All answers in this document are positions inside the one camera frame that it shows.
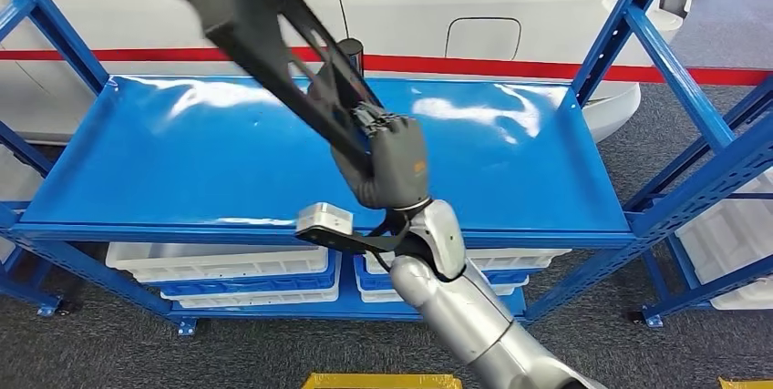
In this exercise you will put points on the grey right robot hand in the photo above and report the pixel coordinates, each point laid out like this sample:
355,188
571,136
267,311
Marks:
398,169

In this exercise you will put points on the black plastic mounting plate part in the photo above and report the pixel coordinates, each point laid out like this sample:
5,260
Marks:
253,12

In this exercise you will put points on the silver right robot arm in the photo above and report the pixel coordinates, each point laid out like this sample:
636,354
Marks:
459,308

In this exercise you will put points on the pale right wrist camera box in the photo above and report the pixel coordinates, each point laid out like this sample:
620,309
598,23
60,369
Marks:
326,218

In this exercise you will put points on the black stanchion post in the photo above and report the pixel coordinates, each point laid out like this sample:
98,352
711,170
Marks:
353,51

